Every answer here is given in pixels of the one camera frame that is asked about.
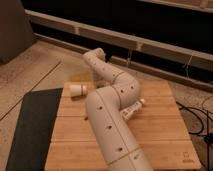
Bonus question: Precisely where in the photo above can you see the dark grey mat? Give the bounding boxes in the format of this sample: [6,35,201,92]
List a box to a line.
[5,88,62,171]

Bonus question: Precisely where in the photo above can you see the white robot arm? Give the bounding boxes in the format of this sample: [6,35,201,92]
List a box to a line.
[83,48,154,171]

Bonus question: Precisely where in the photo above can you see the wooden board table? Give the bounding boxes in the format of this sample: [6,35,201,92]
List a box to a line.
[45,80,201,171]

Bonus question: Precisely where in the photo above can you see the black cables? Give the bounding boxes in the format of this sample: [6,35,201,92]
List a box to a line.
[175,99,213,171]

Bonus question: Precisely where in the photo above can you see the brown cabinet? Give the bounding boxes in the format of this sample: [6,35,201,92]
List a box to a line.
[0,0,35,63]

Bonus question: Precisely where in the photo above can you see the white glue bottle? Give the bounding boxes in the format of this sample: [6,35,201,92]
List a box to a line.
[120,99,145,121]

